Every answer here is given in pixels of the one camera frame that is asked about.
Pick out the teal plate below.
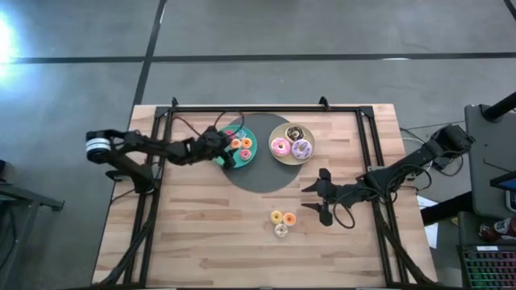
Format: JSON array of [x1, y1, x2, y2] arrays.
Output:
[[213, 124, 258, 169]]

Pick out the large purple frosted donut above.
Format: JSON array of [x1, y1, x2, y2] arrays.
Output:
[[290, 139, 314, 161]]

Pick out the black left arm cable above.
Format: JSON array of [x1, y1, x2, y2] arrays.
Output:
[[173, 110, 246, 140]]

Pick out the black metal stand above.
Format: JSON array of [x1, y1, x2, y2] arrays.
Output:
[[0, 159, 65, 290]]

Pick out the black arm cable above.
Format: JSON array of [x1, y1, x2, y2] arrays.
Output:
[[332, 164, 432, 230], [173, 110, 246, 140]]

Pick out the black metal table frame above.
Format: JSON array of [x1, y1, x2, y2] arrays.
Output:
[[94, 95, 440, 290]]

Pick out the large chocolate frosted donut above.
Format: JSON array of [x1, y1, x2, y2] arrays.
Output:
[[285, 125, 306, 143]]

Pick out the glass bottle with label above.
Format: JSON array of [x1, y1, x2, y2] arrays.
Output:
[[478, 217, 516, 242]]

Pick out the black beam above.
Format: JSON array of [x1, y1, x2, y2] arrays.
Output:
[[420, 191, 473, 227]]

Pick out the white paper sheet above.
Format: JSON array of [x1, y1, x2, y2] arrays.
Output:
[[417, 195, 439, 250]]

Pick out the tan plate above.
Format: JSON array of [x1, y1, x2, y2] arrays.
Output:
[[268, 122, 316, 167]]

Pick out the black tablet screen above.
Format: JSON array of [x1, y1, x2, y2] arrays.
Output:
[[489, 171, 516, 213]]

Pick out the black pole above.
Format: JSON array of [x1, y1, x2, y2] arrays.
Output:
[[482, 91, 516, 122]]

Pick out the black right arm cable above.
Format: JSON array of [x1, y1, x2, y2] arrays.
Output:
[[332, 164, 432, 230]]

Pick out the dark grey desk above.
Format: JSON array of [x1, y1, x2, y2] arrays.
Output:
[[457, 211, 516, 290]]

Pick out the grey round mat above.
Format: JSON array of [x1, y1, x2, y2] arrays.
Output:
[[219, 112, 304, 193]]

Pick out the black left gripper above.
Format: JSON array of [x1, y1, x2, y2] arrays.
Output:
[[195, 125, 239, 170]]

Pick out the backlit keyboard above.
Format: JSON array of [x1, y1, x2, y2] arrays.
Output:
[[459, 244, 516, 290]]

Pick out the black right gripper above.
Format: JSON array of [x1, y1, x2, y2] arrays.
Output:
[[301, 168, 344, 227]]

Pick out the large pink frosted donut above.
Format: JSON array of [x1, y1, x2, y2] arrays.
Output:
[[270, 136, 292, 158]]

